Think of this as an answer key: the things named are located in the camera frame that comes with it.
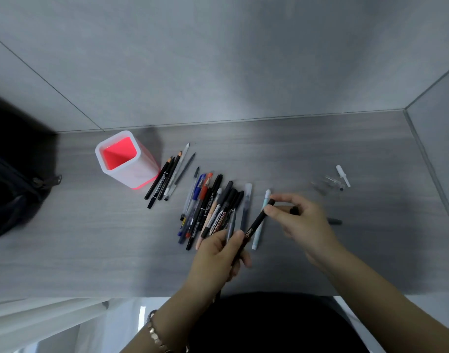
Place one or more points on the person's right forearm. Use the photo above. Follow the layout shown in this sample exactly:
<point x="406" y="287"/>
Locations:
<point x="379" y="301"/>

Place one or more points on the person's black clothing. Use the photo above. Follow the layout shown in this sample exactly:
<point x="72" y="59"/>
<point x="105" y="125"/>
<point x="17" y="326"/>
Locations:
<point x="276" y="325"/>

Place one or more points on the person's left thumb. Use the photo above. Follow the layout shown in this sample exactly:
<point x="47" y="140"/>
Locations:
<point x="233" y="246"/>

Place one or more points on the person's left hand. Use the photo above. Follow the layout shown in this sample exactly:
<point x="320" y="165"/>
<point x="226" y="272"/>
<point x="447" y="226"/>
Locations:
<point x="209" y="260"/>

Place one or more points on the black bag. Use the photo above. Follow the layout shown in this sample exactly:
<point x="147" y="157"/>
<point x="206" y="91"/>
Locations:
<point x="13" y="194"/>

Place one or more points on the person's right thumb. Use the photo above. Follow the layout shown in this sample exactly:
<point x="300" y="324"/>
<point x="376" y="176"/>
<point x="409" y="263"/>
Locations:
<point x="279" y="216"/>

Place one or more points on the white curtain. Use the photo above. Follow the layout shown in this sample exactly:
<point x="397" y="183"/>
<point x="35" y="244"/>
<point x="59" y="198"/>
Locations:
<point x="36" y="321"/>

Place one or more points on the pile of assorted pens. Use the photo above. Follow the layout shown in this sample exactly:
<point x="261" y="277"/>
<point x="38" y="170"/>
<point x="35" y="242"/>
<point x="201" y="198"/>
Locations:
<point x="209" y="207"/>

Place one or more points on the pink and white pen holder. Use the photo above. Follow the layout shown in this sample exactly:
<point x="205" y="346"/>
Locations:
<point x="127" y="159"/>

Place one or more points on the pale blue pen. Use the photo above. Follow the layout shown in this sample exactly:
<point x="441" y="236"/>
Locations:
<point x="260" y="226"/>

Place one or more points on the slim grey pen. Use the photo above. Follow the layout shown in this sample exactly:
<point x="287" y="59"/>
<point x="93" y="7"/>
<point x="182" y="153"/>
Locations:
<point x="184" y="169"/>

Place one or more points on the black pencil with orange end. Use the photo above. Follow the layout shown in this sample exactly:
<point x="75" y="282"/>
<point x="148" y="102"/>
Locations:
<point x="164" y="181"/>

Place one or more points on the black marker pen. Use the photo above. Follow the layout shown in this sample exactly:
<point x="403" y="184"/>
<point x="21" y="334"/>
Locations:
<point x="255" y="224"/>

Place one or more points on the dark grey pen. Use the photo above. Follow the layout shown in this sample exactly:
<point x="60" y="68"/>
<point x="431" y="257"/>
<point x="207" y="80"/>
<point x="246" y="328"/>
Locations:
<point x="334" y="221"/>

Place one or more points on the person's left forearm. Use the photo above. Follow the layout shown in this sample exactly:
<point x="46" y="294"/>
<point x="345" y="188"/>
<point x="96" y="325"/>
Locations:
<point x="165" y="319"/>

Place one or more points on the clear grey capped pen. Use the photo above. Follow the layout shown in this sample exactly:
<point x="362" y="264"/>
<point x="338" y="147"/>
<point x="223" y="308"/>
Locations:
<point x="246" y="205"/>

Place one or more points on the white pen cap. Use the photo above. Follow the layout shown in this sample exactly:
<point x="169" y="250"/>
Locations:
<point x="343" y="176"/>

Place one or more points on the white clear pen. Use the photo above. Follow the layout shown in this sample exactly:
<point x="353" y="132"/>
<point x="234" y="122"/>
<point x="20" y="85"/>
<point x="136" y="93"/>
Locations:
<point x="177" y="170"/>

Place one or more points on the person's right middle finger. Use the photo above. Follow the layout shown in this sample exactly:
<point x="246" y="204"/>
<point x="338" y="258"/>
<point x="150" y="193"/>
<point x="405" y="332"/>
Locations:
<point x="285" y="208"/>

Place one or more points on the person's right hand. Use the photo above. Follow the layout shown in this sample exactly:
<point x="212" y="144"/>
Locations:
<point x="309" y="227"/>

